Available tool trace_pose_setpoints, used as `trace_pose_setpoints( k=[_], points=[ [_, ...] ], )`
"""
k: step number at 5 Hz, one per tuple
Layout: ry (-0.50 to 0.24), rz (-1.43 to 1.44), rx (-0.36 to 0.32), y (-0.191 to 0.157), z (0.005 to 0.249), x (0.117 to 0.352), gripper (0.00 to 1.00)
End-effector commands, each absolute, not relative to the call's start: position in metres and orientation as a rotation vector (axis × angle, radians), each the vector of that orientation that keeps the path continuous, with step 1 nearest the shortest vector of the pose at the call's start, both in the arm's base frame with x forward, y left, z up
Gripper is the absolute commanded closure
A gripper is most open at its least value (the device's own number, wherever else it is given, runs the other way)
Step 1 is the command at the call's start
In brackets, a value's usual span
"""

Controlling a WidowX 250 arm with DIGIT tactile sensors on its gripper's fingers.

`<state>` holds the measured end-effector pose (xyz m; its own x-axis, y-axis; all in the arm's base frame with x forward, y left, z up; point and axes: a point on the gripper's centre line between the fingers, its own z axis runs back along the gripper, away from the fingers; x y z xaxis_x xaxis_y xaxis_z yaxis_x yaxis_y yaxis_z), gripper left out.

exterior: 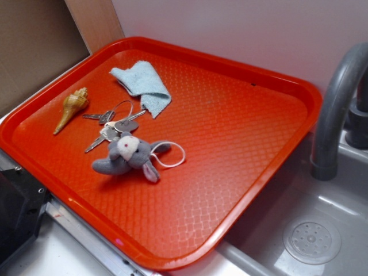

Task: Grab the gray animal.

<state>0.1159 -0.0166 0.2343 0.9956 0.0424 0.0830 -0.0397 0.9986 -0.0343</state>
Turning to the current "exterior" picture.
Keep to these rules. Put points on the silver key bunch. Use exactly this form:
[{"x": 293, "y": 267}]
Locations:
[{"x": 112, "y": 130}]

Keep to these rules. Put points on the brown cardboard panel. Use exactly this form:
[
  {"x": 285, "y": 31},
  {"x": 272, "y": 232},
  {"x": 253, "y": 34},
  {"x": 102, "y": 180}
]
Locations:
[{"x": 39, "y": 42}]

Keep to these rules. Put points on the light blue cloth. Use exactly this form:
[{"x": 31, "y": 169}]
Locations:
[{"x": 142, "y": 80}]

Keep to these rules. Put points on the orange plastic tray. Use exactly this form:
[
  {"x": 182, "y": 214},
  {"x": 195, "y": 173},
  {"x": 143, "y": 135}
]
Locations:
[{"x": 234, "y": 126}]

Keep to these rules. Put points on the gray plastic faucet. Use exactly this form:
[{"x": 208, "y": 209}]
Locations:
[{"x": 345, "y": 103}]

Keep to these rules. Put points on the gray plush animal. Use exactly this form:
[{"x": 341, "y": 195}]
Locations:
[{"x": 130, "y": 152}]

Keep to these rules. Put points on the black metal bracket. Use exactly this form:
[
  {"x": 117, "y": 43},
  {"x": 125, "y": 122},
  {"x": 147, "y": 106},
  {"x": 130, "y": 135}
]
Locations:
[{"x": 23, "y": 203}]

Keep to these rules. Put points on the tan spiral seashell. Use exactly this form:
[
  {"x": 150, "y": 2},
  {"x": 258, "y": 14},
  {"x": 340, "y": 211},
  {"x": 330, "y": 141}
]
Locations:
[{"x": 72, "y": 104}]

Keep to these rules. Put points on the gray plastic sink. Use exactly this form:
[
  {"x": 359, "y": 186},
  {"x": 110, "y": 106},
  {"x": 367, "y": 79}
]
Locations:
[{"x": 298, "y": 225}]

